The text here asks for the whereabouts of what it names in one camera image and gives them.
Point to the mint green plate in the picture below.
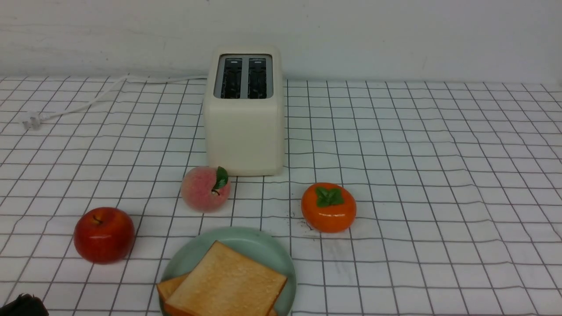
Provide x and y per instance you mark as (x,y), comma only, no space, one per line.
(250,242)

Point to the red apple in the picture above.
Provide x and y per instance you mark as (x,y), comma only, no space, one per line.
(104,235)

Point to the cream white toaster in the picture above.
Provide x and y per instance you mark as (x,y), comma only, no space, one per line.
(244,110)

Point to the toasted bread slice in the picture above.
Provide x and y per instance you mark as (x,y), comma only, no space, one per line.
(220,257)
(173,287)

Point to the white checkered tablecloth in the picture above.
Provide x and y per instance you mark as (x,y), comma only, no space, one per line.
(458,191)

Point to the orange persimmon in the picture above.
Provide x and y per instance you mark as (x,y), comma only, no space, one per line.
(328,207)

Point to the pink peach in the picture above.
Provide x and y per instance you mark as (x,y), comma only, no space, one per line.
(205,188)

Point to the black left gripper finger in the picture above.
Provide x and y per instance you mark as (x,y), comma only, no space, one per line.
(24,305)

